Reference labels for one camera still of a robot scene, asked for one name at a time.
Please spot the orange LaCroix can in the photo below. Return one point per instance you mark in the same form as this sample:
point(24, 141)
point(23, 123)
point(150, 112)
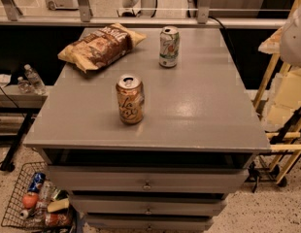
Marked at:
point(130, 97)

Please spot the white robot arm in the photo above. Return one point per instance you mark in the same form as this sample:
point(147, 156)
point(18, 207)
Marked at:
point(286, 41)

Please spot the white green 7up can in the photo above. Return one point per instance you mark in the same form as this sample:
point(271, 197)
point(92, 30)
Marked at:
point(169, 46)

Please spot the blue soda can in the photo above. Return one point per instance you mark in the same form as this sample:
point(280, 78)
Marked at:
point(36, 182)

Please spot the grey drawer cabinet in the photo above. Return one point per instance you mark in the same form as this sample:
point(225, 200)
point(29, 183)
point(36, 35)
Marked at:
point(174, 169)

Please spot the brown yellow chip bag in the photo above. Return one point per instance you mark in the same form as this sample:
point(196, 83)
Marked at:
point(101, 47)

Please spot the clear plastic water bottle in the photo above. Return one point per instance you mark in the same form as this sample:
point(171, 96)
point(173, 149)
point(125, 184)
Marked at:
point(34, 78)

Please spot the small clear water bottle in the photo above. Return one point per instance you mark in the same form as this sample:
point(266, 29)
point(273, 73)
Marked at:
point(24, 85)

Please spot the yellow sponge in basket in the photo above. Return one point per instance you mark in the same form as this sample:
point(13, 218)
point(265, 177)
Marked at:
point(58, 205)

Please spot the grey side desk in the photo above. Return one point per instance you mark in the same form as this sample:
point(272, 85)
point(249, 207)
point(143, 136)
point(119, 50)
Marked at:
point(14, 103)

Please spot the red apple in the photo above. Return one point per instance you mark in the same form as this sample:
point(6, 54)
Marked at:
point(29, 200)

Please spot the metal railing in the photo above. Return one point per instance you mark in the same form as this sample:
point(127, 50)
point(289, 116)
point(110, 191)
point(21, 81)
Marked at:
point(249, 14)

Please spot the black wire basket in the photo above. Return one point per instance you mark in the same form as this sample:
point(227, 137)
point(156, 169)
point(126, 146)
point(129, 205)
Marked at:
point(36, 204)

